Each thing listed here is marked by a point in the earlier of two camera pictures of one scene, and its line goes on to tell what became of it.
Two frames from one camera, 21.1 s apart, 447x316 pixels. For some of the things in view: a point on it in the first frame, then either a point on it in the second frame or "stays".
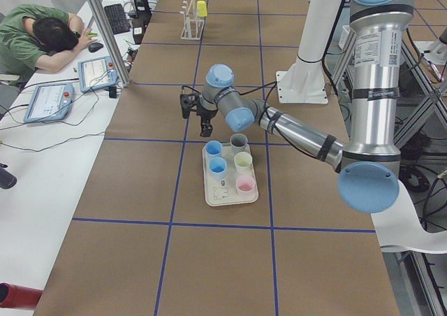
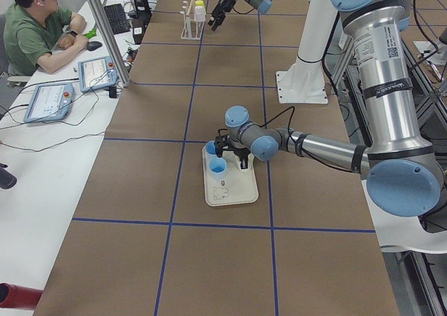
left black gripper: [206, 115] → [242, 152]
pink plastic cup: [245, 185] → [200, 12]
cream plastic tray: [238, 186] stays
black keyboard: [117, 19] stays
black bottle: [7, 180] stays
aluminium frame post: [107, 32] stays
